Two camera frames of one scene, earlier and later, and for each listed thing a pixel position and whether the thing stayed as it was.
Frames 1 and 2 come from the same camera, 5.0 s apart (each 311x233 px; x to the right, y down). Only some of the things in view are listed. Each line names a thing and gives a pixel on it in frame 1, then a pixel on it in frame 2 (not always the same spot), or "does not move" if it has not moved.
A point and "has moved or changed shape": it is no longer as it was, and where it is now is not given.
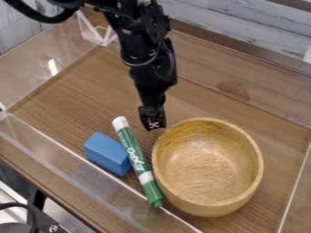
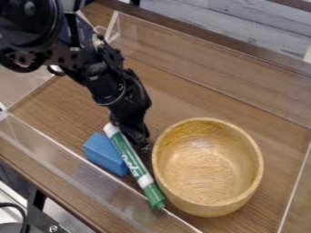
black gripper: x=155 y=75 to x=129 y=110
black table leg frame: x=41 y=223 does not move
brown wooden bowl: x=209 y=162 does not move
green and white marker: x=123 y=127 has moved or changed shape
